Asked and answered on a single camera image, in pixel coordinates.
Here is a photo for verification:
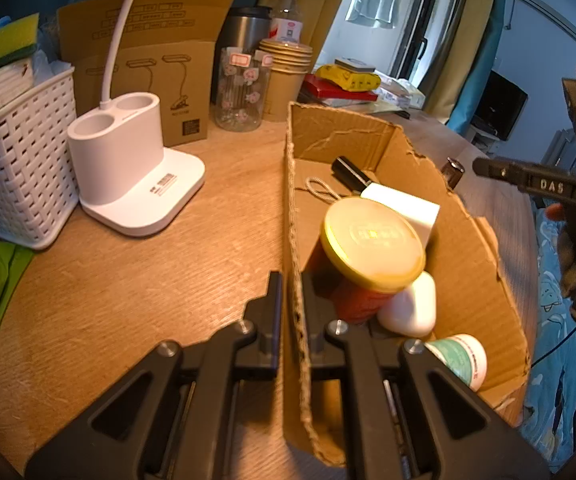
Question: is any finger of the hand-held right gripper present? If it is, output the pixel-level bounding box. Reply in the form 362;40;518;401
472;156;576;196

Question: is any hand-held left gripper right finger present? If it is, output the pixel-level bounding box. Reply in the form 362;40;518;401
300;270;553;480

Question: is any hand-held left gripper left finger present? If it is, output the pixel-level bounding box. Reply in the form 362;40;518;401
24;270;285;480

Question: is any red jar with yellow lid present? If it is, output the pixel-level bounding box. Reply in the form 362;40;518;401
300;196;427;326

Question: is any white earbuds case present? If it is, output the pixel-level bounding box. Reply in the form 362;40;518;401
378;270;437;338

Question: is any torn cardboard box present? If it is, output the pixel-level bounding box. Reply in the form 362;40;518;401
282;101;532;468

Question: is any white power adapter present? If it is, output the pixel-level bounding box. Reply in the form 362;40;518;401
359;183;441;251

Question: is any white bottle with green label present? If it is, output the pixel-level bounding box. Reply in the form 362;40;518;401
424;333;488;393

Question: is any white cabinet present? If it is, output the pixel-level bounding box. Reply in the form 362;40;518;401
465;125;503;156

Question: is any black television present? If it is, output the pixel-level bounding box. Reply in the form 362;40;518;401
470;71;528;142

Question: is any teal curtain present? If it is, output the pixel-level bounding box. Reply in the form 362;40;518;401
448;0;518;136

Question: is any white air conditioner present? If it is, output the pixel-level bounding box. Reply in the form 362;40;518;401
512;0;576;48

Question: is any pile of plastic packets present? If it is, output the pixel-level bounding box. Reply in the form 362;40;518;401
373;77;426;111

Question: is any yellow curtain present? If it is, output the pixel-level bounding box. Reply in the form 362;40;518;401
425;0;501;121
258;0;359;68

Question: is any printed blue blanket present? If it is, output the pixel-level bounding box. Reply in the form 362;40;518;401
520;195;576;466

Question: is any yellow packet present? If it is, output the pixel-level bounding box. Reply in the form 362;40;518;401
315;64;381;92

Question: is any small grey white device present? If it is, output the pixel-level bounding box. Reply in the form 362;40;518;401
334;57;376;75

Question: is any white desk lamp base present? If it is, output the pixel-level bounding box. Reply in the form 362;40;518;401
67;0;206;237

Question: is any red book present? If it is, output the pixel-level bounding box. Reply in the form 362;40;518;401
302;74;379;103

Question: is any stack of paper cups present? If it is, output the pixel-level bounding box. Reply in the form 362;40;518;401
259;37;315;123

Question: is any flower print glass jar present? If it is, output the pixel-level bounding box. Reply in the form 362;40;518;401
255;50;273;126
214;47;263;133

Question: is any printed lamp cardboard box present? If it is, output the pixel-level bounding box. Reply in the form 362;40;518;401
57;0;236;148

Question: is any steel thermos mug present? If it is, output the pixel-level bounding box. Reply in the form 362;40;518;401
218;6;273;68

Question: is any white woven plastic basket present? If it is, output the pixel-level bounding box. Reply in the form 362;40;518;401
0;65;80;251

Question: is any clear plastic water bottle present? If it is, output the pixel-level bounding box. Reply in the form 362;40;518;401
270;0;303;46

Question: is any clear plastic bag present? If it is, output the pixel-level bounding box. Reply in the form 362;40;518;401
33;25;76;83

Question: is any white tissue pack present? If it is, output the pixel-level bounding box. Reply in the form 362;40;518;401
0;57;36;121

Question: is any yellow green sponge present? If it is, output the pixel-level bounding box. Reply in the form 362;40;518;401
0;12;41;86

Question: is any black door frame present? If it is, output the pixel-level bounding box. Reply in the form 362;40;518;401
393;0;448;81

